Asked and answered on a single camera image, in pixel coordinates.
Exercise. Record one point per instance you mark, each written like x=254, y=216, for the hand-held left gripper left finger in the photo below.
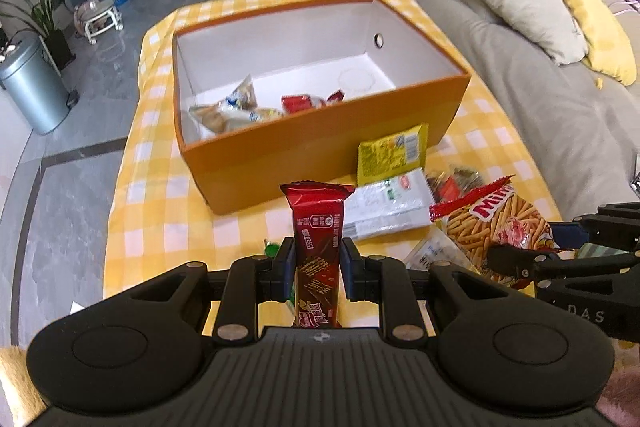
x=287, y=268

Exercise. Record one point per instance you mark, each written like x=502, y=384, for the small white rolling stand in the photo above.
x=100, y=19

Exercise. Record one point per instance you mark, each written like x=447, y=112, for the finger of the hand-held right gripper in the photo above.
x=570, y=232
x=515, y=262

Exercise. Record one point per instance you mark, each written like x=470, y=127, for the yellow snack packet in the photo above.
x=390, y=152

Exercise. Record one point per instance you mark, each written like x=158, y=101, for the red stick snack bag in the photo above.
x=480, y=227

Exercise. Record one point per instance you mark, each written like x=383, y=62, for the grey sofa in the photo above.
x=550, y=117

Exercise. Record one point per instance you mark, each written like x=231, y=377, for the grey metal trash can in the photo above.
x=30, y=87

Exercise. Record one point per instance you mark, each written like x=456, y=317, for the red snack packet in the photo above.
x=300, y=103

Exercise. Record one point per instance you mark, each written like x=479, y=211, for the small green candy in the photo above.
x=271, y=249

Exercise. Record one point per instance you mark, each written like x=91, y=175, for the clear plastic snack packet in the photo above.
x=432, y=249

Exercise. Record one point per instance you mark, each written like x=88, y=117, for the orange cardboard box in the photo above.
x=300, y=157

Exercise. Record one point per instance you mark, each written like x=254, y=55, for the yellow pillow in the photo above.
x=590, y=17

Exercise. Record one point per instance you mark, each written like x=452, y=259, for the potted plant with long leaves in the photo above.
x=45, y=17

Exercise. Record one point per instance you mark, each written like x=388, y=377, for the beige pillow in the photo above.
x=525, y=7

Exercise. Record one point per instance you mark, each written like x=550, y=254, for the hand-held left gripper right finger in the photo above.
x=350, y=269

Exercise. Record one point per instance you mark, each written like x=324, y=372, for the white paper scrap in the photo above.
x=78, y=308

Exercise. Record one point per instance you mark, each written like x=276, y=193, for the small yellowish snack packet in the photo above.
x=265, y=114

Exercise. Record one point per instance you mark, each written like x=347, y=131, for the clear cracker packet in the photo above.
x=222, y=114

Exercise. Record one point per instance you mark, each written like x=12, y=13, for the clear packet of dried dates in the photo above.
x=455, y=184

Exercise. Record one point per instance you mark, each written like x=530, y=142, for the red chocolate wafer packet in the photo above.
x=317, y=232

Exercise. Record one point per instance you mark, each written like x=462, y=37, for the yellow checkered tablecloth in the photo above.
x=160, y=207

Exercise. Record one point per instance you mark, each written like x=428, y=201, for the white snack packet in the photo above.
x=385, y=202

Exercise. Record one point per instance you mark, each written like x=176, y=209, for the small red candy packet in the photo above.
x=336, y=96

